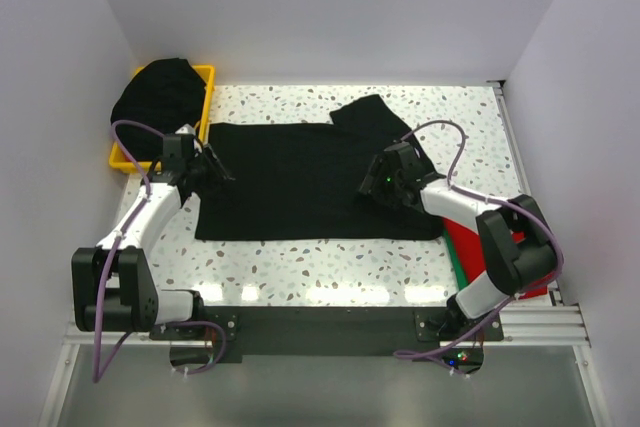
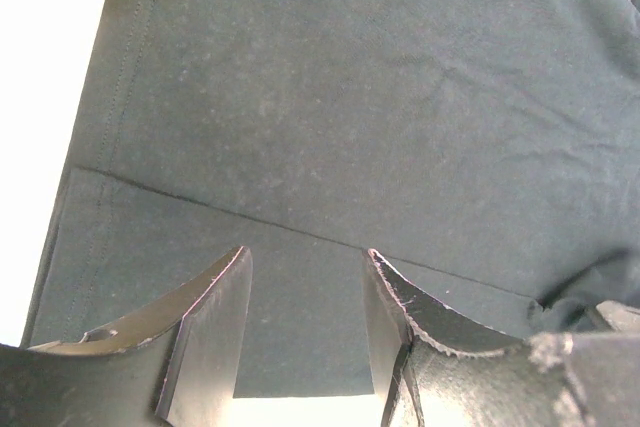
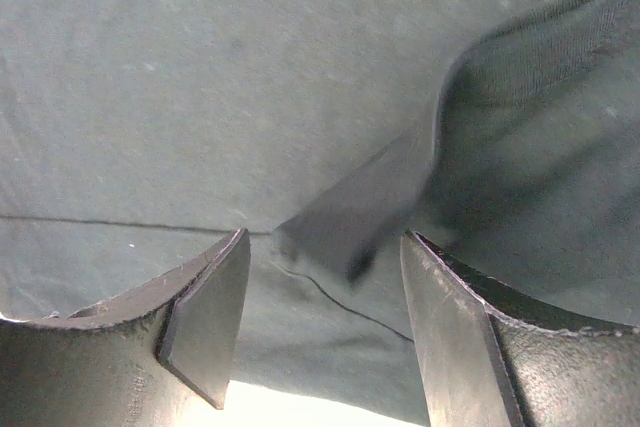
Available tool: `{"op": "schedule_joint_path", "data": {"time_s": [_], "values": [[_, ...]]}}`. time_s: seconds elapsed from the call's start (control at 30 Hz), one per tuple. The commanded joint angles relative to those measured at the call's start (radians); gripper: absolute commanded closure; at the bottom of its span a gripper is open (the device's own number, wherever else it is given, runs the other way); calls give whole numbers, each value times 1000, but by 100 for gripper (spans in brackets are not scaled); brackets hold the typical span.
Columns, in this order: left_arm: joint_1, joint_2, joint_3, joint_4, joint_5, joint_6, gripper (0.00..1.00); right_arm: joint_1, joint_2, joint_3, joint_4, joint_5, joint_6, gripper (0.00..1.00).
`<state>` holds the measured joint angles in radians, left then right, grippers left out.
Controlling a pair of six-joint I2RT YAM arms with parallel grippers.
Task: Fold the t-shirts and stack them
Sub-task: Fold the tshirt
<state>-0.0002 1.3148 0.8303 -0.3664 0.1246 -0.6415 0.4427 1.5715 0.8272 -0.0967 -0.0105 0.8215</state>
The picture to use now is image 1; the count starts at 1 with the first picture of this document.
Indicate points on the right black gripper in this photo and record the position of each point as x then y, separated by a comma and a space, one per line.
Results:
376, 180

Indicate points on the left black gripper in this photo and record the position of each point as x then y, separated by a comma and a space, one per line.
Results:
206, 167

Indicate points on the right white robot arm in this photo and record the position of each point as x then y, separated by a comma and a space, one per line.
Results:
444, 200

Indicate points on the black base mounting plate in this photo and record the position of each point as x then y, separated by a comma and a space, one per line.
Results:
239, 332

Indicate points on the black t shirt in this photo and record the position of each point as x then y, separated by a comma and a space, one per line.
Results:
300, 181

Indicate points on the folded green t shirt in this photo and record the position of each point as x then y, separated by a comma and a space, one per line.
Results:
459, 273

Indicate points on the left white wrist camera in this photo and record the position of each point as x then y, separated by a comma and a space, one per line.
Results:
186, 129

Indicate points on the black shirts pile in bin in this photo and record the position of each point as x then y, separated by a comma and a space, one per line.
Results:
165, 95

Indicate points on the aluminium extrusion rail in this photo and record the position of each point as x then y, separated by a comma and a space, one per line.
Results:
521, 326

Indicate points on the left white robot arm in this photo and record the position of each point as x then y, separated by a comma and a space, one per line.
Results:
112, 283

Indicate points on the yellow plastic bin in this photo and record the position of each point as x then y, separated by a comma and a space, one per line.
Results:
117, 159

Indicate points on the folded red t shirt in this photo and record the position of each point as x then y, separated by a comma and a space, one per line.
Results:
465, 247

